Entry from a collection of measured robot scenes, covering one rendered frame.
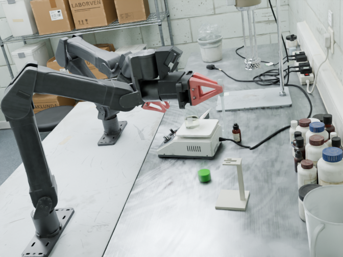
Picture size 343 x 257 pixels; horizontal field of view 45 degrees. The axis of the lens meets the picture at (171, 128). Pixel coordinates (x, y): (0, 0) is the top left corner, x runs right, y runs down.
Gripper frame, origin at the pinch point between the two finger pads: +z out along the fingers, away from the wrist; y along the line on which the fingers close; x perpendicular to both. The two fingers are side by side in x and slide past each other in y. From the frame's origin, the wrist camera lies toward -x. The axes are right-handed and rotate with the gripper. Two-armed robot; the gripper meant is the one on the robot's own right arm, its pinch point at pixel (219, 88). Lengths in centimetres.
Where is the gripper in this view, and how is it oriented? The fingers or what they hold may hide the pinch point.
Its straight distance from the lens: 100.9
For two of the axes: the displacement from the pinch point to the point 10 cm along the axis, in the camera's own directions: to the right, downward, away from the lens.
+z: 9.4, 0.0, -3.4
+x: 1.5, 9.0, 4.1
